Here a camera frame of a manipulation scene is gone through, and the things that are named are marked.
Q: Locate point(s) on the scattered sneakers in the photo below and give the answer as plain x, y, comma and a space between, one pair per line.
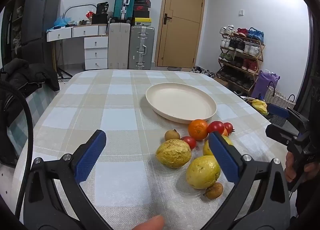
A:
203, 71

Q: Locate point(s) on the yellow black shoe box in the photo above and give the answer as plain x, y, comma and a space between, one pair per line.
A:
141, 21

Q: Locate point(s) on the yellow green passion fruit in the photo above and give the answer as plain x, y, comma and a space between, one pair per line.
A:
207, 148

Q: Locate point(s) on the cream round plate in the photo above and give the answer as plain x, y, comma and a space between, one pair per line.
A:
180, 100

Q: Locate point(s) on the pale checked cloth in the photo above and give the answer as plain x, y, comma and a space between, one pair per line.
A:
32, 110

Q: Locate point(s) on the black jacket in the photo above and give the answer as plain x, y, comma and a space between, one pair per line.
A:
15, 89

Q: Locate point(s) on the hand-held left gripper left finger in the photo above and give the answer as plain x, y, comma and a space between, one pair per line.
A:
90, 156

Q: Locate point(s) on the beige suitcase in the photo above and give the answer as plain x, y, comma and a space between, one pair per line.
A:
118, 44

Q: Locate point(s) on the white desk with drawers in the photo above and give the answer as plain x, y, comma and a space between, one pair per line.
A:
96, 52

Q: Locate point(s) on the black snack bag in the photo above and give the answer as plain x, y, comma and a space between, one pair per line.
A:
102, 7

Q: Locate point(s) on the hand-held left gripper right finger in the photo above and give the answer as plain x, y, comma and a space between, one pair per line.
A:
223, 157

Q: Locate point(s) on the grey curved metal frame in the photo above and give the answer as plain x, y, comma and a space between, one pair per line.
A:
75, 6

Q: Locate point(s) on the dark grey fridge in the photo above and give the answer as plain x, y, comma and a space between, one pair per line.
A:
40, 19

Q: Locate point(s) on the grey doormat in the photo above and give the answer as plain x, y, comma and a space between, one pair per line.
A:
173, 68

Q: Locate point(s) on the wrinkled yellow passion fruit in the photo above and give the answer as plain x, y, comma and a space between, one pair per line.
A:
173, 153

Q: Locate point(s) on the black red shoe box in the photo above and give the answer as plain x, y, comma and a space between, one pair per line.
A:
142, 1

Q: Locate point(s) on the person's left hand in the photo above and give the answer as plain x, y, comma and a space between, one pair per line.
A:
150, 223

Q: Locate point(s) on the dark shelf unit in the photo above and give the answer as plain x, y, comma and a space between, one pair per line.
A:
16, 19

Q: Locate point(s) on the yellow plastic bag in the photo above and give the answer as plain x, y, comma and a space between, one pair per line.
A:
260, 106

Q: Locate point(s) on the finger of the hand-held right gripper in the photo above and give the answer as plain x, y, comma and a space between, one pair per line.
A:
277, 111
281, 133

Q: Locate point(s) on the shoe box with red logo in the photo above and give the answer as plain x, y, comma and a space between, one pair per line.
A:
141, 7

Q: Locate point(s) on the red cherry tomato with stem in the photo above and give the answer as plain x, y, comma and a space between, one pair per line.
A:
228, 127

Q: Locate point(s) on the silver suitcase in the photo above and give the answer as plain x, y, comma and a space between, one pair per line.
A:
140, 42

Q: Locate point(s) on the wooden door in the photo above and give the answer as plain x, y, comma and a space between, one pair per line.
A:
182, 39

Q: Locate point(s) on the wicker basket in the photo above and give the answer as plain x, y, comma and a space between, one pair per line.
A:
278, 100

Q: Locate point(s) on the person's right forearm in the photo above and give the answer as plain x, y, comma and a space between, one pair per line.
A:
308, 197

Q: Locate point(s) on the purple bag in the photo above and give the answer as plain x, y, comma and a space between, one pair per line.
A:
265, 82

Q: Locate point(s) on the blue plastic bag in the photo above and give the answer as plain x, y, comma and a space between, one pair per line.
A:
61, 21

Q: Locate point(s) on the brown longan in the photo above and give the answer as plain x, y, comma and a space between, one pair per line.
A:
172, 135
214, 190

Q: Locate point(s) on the red small object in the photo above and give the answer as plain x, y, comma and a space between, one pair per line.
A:
90, 14

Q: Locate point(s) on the person's right hand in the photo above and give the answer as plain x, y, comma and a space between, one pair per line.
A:
290, 168

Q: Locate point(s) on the row of sneakers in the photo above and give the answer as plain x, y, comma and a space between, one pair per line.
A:
240, 44

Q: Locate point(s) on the orange mandarin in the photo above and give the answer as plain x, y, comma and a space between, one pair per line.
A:
198, 129
224, 132

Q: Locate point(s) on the smooth yellow passion fruit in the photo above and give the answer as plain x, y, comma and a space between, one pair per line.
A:
203, 172

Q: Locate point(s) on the plain black shoe box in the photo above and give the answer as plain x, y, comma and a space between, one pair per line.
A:
141, 14

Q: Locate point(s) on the wooden shoe rack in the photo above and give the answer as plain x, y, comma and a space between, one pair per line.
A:
258, 62

